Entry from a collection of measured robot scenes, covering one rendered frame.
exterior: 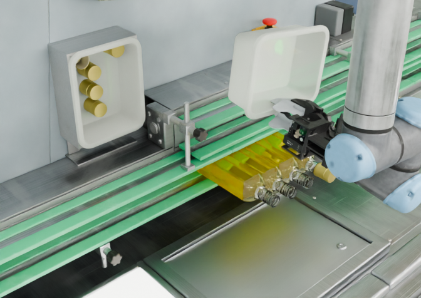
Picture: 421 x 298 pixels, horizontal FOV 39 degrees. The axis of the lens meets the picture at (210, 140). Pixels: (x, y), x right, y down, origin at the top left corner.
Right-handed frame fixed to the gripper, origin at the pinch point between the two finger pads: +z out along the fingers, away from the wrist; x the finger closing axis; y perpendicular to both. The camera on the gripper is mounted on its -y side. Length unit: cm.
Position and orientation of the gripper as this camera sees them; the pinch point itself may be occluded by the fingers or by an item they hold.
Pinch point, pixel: (277, 104)
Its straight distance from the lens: 125.2
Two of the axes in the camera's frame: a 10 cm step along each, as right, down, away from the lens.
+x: -1.6, 8.4, 5.1
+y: -7.4, 2.4, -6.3
